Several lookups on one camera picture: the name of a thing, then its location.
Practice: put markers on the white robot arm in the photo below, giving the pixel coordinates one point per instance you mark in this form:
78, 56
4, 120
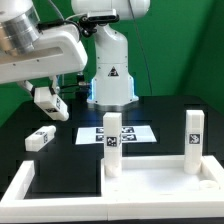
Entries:
30, 49

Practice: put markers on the white desk top tray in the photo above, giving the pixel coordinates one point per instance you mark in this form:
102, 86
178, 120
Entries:
162, 178

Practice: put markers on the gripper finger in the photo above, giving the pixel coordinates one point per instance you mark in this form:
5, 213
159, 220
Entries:
54, 86
27, 86

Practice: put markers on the white U-shaped obstacle frame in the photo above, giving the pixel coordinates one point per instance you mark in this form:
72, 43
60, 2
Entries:
16, 208

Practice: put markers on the grey camera on stand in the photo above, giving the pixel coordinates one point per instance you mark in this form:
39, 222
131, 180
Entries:
103, 16

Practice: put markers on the white fiducial marker sheet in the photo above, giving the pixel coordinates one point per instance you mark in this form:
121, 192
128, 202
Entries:
136, 134

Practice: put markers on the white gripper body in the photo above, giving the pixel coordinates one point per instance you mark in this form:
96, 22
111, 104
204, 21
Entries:
58, 51

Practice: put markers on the black camera stand pole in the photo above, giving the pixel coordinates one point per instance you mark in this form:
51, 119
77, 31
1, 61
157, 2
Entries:
82, 86

